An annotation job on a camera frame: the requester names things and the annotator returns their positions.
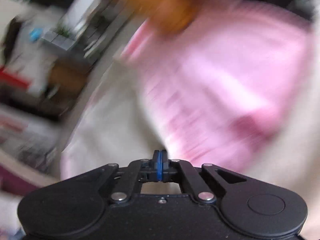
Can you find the left grey tower speaker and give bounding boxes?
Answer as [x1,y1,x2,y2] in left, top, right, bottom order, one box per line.
[41,30,79,51]

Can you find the dark animal figure on shelf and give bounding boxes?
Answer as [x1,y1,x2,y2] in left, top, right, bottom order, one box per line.
[2,17,23,66]

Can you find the maroon banquet chair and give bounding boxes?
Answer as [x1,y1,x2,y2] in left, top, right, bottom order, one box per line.
[0,150,59,196]

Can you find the blue desk globe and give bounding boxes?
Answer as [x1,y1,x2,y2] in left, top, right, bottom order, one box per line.
[29,28,43,42]

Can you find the brown wooden cabinet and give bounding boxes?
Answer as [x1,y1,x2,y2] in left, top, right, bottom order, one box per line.
[47,60,89,99]

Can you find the pink dog-print towel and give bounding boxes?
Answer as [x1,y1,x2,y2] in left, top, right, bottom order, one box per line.
[112,1,312,171]

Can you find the red door couplet banner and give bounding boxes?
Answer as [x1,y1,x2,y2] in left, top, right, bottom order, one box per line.
[0,66,31,90]

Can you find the green potted plant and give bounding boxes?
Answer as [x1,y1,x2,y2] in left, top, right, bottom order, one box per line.
[54,22,73,38]

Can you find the beige garment with navy trim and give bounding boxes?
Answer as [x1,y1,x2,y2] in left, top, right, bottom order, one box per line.
[60,62,165,180]

